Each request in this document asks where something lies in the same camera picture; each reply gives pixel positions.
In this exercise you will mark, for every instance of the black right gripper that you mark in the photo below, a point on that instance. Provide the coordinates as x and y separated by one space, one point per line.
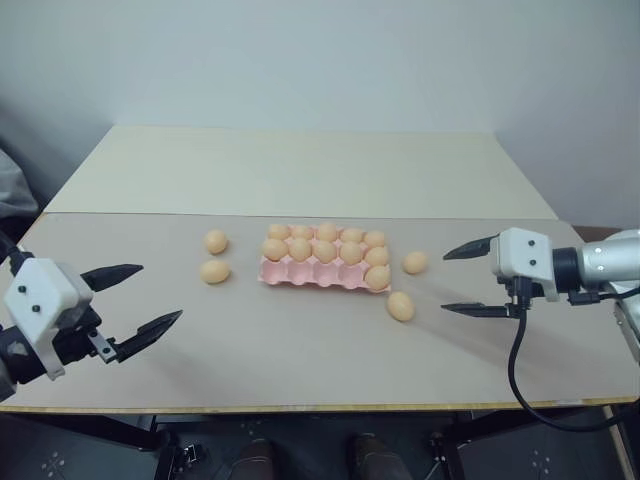
520 292

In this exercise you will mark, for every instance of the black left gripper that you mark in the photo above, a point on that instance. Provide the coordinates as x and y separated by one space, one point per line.
75 332

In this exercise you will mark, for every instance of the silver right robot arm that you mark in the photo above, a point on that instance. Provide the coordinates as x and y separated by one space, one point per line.
602 260

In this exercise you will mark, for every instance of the pink egg tray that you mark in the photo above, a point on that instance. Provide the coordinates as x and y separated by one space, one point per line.
300 274

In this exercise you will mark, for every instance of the brown egg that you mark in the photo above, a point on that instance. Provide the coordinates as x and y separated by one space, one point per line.
415 262
302 232
299 249
374 239
352 235
274 248
377 277
376 256
216 241
326 232
350 252
215 271
400 306
279 231
324 251

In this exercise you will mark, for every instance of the black table leg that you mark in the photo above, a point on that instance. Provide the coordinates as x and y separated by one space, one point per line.
482 429
100 431

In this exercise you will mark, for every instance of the silver robot body part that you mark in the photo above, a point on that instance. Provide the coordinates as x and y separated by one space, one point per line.
631 325

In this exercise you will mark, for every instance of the grey fabric object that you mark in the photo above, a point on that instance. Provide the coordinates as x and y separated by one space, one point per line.
12 185

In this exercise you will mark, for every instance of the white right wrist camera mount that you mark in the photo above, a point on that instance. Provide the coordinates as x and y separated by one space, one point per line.
520 252

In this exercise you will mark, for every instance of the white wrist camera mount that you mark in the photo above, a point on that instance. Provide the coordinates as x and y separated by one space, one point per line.
520 252
37 290

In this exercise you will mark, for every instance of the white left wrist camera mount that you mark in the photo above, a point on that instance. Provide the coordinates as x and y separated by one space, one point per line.
37 290

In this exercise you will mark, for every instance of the black metal bracket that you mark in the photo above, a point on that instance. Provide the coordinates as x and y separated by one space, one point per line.
437 446
192 454

